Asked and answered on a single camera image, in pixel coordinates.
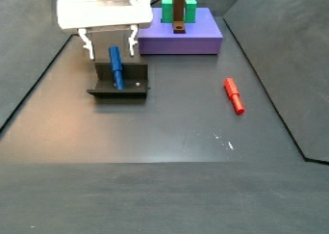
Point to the blue peg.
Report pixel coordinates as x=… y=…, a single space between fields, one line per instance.
x=116 y=66

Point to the green U-shaped block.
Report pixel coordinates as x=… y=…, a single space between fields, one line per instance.
x=190 y=12

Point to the purple base block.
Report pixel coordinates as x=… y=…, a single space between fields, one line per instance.
x=202 y=40

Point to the black fixture bracket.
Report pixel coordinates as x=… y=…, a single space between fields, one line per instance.
x=135 y=77

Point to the red peg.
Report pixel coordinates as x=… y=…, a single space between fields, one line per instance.
x=231 y=88

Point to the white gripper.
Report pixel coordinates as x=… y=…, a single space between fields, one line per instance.
x=78 y=14

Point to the brown L-shaped block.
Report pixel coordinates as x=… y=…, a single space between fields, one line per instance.
x=178 y=16

